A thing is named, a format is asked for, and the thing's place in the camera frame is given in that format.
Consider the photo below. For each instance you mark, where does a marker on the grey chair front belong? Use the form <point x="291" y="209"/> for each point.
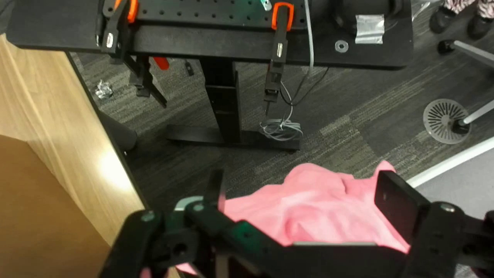
<point x="465" y="179"/>

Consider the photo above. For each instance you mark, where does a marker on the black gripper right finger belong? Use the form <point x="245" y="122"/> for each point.
<point x="424" y="224"/>

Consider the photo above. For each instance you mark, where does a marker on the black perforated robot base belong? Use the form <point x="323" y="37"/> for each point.
<point x="220" y="33"/>

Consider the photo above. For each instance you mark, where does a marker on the orange black clamp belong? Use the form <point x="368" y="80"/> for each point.
<point x="118" y="26"/>
<point x="282" y="23"/>

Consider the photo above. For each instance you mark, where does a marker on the pink t-shirt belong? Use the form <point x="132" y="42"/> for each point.
<point x="319" y="206"/>

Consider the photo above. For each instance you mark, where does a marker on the lower orange black clamp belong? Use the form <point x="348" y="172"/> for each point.
<point x="282" y="23"/>

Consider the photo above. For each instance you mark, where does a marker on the brown cardboard box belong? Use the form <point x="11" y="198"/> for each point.
<point x="42" y="232"/>

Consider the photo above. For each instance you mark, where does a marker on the upper orange black clamp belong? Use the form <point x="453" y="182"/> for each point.
<point x="118" y="26"/>

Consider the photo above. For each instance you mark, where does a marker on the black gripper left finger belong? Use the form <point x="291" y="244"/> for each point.
<point x="203" y="218"/>

